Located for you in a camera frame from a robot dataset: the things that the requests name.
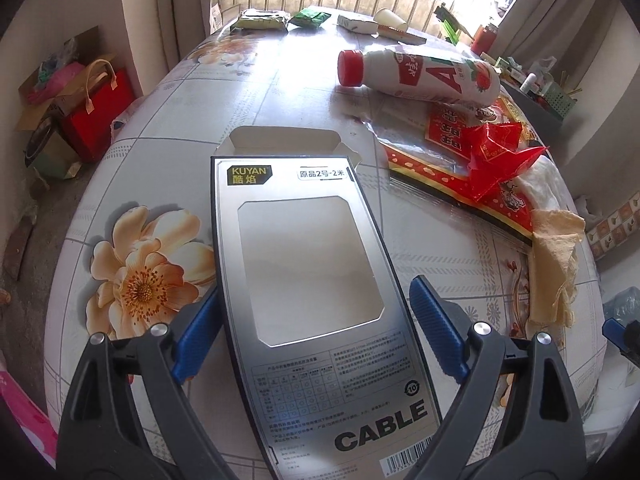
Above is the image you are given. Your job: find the crumpled white tissue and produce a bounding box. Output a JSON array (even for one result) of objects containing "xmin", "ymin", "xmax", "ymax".
[{"xmin": 520, "ymin": 160, "xmax": 581, "ymax": 216}]

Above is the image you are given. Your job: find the black round container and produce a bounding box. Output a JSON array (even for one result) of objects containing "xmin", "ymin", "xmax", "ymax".
[{"xmin": 24, "ymin": 115, "xmax": 63, "ymax": 168}]

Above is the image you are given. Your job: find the grey cabinet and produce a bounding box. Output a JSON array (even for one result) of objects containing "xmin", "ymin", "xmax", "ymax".
[{"xmin": 492, "ymin": 67, "xmax": 568, "ymax": 136}]

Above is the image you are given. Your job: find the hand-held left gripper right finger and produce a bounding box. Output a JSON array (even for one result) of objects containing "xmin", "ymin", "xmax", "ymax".
[{"xmin": 409, "ymin": 275, "xmax": 587, "ymax": 480}]

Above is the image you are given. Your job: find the beige window curtain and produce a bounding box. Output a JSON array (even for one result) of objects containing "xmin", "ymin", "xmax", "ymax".
[
  {"xmin": 492, "ymin": 0, "xmax": 631, "ymax": 196},
  {"xmin": 155, "ymin": 0, "xmax": 216, "ymax": 68}
]

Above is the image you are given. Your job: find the long green box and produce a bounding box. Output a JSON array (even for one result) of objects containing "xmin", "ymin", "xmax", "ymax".
[{"xmin": 434, "ymin": 4, "xmax": 473, "ymax": 43}]

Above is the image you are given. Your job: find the crumpled brown paper towel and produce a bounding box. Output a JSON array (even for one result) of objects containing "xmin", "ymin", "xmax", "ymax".
[{"xmin": 527, "ymin": 208, "xmax": 586, "ymax": 328}]

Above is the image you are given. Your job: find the white paper cup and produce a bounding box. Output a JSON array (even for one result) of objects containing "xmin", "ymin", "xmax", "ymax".
[{"xmin": 374, "ymin": 7, "xmax": 408, "ymax": 31}]

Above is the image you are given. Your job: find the red and gold snack bag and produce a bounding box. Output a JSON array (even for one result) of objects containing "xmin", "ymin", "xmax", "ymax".
[{"xmin": 382, "ymin": 99, "xmax": 538, "ymax": 247}]

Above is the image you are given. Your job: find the white milk bottle red cap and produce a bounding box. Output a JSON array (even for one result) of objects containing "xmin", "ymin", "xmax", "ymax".
[{"xmin": 336, "ymin": 45, "xmax": 502, "ymax": 106}]

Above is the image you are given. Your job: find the small white carton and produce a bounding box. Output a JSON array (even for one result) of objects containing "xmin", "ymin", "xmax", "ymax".
[{"xmin": 337, "ymin": 14, "xmax": 381, "ymax": 35}]

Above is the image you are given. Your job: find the red thermos bottle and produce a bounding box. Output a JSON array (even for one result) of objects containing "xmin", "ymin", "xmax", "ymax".
[{"xmin": 470, "ymin": 22, "xmax": 499, "ymax": 57}]

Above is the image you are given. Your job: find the pink plastic bag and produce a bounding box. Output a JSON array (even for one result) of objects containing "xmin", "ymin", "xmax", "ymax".
[{"xmin": 32, "ymin": 62, "xmax": 86, "ymax": 106}]

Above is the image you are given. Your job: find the grey cable packaging box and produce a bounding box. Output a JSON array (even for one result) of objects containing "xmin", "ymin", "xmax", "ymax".
[{"xmin": 210, "ymin": 127, "xmax": 446, "ymax": 480}]

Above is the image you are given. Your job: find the flat cardboard piece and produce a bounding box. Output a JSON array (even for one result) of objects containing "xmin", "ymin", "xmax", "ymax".
[{"xmin": 377, "ymin": 25, "xmax": 428, "ymax": 45}]

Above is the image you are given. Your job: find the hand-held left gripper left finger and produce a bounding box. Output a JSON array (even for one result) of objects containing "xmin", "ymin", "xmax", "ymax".
[{"xmin": 56, "ymin": 285, "xmax": 226, "ymax": 480}]

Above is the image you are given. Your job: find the red gift bag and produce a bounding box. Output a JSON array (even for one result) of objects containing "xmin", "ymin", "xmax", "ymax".
[{"xmin": 62, "ymin": 59, "xmax": 137, "ymax": 163}]

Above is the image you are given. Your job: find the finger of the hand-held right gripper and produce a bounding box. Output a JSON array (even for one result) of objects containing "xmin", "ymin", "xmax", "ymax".
[{"xmin": 601, "ymin": 317, "xmax": 640, "ymax": 361}]

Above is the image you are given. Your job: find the dark green packet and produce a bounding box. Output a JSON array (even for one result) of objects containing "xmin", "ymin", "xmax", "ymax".
[{"xmin": 290, "ymin": 8, "xmax": 331, "ymax": 28}]

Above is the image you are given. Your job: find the green plastic basket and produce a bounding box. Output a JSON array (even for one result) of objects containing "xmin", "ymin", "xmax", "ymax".
[{"xmin": 537, "ymin": 82, "xmax": 576, "ymax": 120}]

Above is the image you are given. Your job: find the crumpled red plastic wrapper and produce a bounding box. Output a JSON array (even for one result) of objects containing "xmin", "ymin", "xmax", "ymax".
[{"xmin": 462, "ymin": 122, "xmax": 551, "ymax": 202}]

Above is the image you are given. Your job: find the light green snack packet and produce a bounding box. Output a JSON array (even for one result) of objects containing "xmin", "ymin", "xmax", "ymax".
[{"xmin": 235, "ymin": 9, "xmax": 292, "ymax": 32}]

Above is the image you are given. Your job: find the brown cardboard box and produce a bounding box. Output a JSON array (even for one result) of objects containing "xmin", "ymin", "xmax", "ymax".
[{"xmin": 17, "ymin": 27, "xmax": 118, "ymax": 133}]

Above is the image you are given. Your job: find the small brown box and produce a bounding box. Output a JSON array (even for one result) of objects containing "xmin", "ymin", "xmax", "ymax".
[{"xmin": 35, "ymin": 130, "xmax": 83, "ymax": 181}]

